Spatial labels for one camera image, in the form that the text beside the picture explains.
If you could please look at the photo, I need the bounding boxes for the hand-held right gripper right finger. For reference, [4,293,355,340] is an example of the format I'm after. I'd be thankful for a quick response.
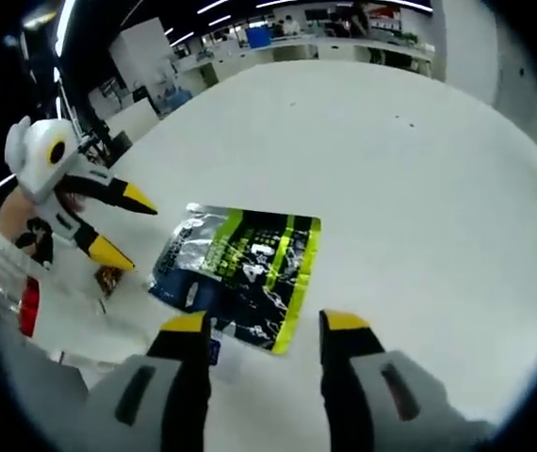
[317,308,496,452]

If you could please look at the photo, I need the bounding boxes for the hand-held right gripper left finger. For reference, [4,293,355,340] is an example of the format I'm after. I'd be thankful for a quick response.
[87,310,214,452]

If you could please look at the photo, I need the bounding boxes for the gold skincare sachet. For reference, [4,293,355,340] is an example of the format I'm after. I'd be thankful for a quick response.
[94,265,125,299]

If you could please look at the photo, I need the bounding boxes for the white skincare sachet blue label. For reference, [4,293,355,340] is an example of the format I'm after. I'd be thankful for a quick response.
[205,336,226,367]

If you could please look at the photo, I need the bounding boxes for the white skincare bottle red collar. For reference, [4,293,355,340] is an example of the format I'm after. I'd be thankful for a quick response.
[0,249,42,339]

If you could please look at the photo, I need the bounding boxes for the black green skincare sachet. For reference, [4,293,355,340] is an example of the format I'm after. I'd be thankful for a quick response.
[147,202,323,355]

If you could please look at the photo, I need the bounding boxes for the blue storage bin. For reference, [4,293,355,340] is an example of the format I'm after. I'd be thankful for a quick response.
[243,26,270,49]

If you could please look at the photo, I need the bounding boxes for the person's left hand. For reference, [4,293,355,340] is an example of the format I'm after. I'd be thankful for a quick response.
[0,186,87,253]

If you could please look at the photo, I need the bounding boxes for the blue water jug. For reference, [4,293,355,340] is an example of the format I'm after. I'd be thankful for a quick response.
[157,86,193,114]

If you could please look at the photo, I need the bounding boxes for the white office workbench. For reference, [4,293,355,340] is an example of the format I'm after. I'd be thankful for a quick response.
[173,32,439,90]

